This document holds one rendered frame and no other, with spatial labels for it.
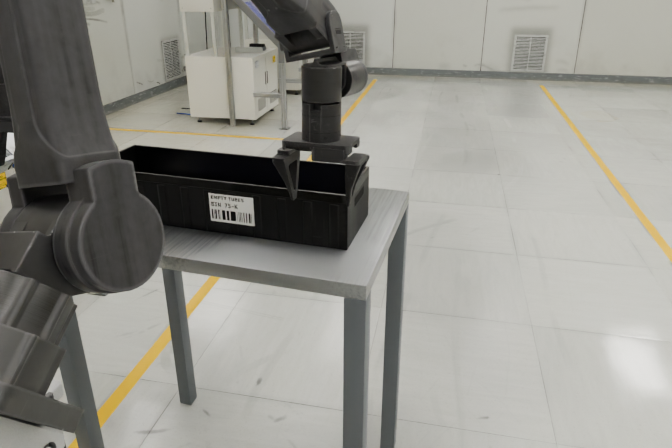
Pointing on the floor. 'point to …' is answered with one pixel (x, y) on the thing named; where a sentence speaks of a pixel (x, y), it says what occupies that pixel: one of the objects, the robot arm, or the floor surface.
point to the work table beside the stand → (356, 403)
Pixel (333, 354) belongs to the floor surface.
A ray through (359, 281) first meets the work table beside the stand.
